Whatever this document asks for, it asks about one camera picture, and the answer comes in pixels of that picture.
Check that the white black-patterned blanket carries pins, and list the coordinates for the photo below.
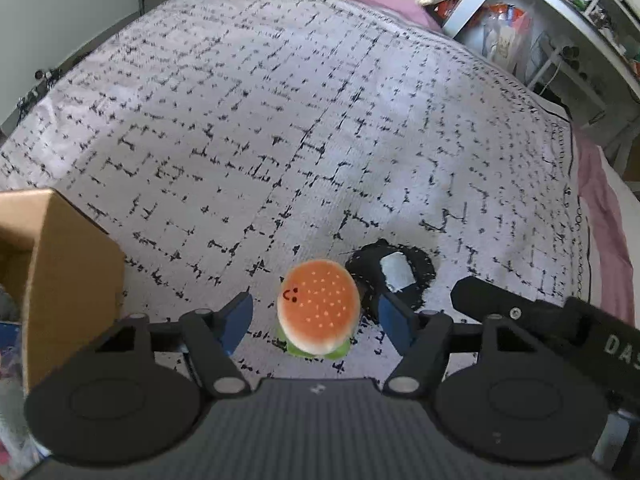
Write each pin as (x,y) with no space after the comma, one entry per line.
(300,110)

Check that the black fabric pouch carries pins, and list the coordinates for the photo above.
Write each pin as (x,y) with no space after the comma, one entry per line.
(365,265)

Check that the blue tissue packet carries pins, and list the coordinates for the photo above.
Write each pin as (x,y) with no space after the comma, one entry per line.
(7,340)

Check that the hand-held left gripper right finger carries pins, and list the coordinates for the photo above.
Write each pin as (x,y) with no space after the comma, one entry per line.
(395,319)

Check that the brown cardboard box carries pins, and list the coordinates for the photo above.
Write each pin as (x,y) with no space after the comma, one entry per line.
(65,285)

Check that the white desk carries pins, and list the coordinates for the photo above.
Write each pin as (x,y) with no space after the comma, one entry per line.
(467,0)

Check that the burger plush toy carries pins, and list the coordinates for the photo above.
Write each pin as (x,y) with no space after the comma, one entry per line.
(317,305)

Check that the pink bed sheet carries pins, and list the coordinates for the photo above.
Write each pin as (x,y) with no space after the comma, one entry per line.
(600,210)

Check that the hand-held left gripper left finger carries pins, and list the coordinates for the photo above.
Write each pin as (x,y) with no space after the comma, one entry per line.
(237,321)

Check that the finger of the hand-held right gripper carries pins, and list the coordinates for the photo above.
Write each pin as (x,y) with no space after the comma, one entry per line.
(500,300)

